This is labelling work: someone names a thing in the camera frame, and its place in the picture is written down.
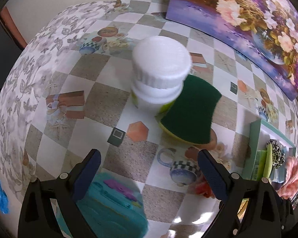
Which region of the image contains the green tissue pack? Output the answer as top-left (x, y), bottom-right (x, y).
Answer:
top-left (251, 151), bottom-right (267, 181)

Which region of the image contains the green yellow scrub sponge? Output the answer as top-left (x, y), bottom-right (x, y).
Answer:
top-left (156, 75), bottom-right (222, 145)

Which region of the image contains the lime green cloth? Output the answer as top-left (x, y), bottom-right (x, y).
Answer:
top-left (262, 143), bottom-right (273, 179)

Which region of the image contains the teal shallow tray box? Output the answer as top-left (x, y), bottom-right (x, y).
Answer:
top-left (242, 119), bottom-right (296, 179)

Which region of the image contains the patterned tablecloth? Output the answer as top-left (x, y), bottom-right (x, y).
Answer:
top-left (0, 0), bottom-right (298, 237)

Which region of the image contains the flower painting canvas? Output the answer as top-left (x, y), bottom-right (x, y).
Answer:
top-left (166, 0), bottom-right (298, 99)

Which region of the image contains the leopard print scrunchie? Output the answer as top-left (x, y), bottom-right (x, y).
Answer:
top-left (267, 139), bottom-right (285, 169)

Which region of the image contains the white pill bottle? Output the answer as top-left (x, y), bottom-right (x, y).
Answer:
top-left (131, 36), bottom-right (192, 115)

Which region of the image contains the pink white fuzzy towel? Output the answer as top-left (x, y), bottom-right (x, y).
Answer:
top-left (277, 156), bottom-right (298, 199)

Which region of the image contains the red pink pipe cleaner doll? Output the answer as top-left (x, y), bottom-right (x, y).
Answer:
top-left (188, 175), bottom-right (215, 198)

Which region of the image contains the teal plastic toy container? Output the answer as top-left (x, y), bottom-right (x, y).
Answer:
top-left (55, 172), bottom-right (150, 238)

